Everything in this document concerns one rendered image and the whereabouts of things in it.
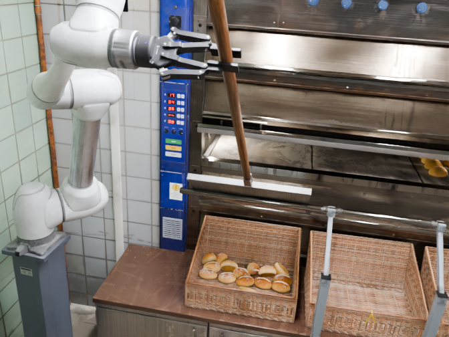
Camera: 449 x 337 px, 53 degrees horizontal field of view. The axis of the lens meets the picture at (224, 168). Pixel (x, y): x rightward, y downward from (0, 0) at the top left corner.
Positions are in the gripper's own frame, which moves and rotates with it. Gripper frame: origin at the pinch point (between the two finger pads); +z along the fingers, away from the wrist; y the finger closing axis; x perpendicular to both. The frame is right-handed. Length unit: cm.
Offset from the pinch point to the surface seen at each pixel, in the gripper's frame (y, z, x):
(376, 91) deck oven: -58, 55, -113
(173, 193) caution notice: -3, -45, -156
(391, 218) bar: 3, 66, -116
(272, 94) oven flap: -53, 5, -119
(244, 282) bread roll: 39, 3, -158
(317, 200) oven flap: -10, 36, -154
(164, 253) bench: 30, -48, -177
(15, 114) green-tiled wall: -20, -121, -106
